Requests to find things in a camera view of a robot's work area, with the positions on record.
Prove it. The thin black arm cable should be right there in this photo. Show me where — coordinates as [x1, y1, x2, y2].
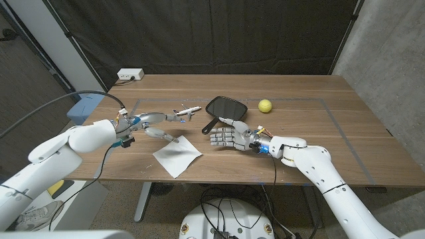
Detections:
[48, 145, 114, 232]
[271, 155, 278, 187]

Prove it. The white toy airplane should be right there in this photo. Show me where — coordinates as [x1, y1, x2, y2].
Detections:
[172, 104, 203, 121]

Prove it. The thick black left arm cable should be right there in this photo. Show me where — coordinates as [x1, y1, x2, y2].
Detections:
[0, 90, 126, 140]

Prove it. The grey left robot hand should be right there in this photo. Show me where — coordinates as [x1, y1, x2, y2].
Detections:
[114, 110, 187, 145]

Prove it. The white robot torso base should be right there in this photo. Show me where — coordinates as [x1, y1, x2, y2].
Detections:
[179, 198, 276, 239]

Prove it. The white paper towel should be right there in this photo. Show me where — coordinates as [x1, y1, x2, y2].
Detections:
[152, 135, 203, 179]

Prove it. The yellow tennis ball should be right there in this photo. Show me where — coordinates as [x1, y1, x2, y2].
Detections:
[258, 98, 273, 114]

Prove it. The grey sneaker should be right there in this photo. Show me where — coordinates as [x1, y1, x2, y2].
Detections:
[14, 200, 64, 232]

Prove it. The white power strip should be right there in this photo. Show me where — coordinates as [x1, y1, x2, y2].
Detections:
[117, 68, 145, 81]

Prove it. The dark round floor fan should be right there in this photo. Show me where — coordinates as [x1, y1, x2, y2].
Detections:
[151, 182, 175, 197]

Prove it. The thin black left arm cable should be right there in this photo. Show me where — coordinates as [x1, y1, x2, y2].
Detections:
[48, 145, 114, 232]

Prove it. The black backdrop curtain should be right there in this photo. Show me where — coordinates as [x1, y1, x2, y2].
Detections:
[42, 0, 365, 91]

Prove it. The white table leg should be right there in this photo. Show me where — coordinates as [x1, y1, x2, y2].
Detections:
[133, 181, 153, 222]

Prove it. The black backdrop stand pole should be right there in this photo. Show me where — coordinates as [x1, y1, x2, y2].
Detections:
[42, 0, 109, 93]
[329, 0, 365, 76]

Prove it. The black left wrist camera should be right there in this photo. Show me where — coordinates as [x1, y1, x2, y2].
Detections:
[120, 136, 136, 149]

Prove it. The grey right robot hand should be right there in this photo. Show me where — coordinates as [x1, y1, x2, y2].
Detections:
[209, 116, 274, 155]

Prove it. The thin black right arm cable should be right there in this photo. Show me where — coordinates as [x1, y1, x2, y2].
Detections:
[271, 155, 278, 187]

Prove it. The grey table leg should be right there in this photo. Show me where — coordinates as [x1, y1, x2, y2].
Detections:
[301, 185, 325, 230]

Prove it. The yellow and black floor item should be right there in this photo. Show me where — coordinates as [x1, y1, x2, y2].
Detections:
[46, 179, 76, 200]

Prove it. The light blue bin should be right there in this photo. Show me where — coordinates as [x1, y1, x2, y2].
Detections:
[66, 92, 106, 126]

